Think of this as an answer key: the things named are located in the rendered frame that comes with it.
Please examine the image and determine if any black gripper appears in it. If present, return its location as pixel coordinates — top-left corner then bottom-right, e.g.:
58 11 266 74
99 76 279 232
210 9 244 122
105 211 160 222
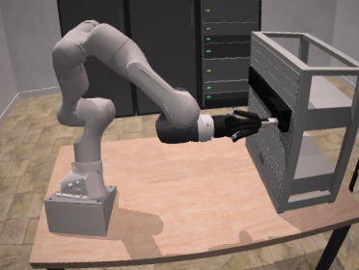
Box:
212 107 278 143

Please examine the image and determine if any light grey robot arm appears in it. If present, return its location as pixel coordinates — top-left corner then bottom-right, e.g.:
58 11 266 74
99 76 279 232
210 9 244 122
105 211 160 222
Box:
52 20 214 201

